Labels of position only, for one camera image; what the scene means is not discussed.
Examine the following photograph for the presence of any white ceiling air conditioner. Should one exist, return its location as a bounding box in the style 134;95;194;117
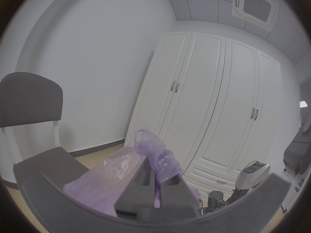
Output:
231;0;280;32

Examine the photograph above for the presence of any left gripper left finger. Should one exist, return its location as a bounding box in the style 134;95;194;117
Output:
114;155;156;219

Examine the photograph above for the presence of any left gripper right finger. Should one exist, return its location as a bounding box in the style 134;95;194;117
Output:
160;174;200;217

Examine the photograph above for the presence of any white wardrobe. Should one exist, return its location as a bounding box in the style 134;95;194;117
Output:
124;32;283;201

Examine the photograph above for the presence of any purple plastic bag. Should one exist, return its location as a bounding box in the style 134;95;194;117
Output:
64;129;201;218

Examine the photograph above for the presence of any grey padded white-framed chair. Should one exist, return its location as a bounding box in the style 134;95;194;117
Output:
0;72;91;194

